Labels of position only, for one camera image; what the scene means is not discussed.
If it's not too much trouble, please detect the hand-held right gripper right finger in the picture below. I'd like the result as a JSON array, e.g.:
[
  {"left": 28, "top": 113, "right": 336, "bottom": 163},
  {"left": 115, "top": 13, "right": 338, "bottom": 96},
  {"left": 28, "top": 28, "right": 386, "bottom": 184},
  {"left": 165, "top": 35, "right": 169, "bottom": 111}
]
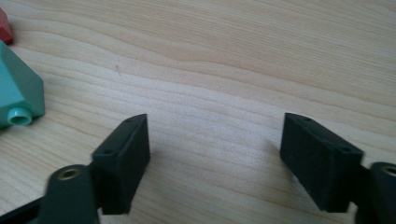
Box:
[{"left": 279, "top": 112, "right": 364, "bottom": 214}]

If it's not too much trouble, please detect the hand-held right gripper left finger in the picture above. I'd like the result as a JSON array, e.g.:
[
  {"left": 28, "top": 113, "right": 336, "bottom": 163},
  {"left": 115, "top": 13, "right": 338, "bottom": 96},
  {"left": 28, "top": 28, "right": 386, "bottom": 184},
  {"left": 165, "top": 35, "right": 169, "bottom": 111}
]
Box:
[{"left": 91, "top": 113, "right": 151, "bottom": 217}]

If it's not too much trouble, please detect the mint green toy block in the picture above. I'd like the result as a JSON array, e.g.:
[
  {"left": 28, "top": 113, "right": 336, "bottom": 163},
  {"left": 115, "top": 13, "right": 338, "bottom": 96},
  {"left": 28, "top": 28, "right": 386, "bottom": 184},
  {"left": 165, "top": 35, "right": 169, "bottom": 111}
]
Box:
[{"left": 0, "top": 40, "right": 46, "bottom": 130}]

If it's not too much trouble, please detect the red toy block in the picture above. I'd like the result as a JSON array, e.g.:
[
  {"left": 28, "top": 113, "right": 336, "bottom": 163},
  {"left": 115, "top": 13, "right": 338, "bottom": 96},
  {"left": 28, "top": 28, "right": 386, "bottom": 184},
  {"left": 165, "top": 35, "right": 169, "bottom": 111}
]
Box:
[{"left": 0, "top": 7, "right": 15, "bottom": 46}]

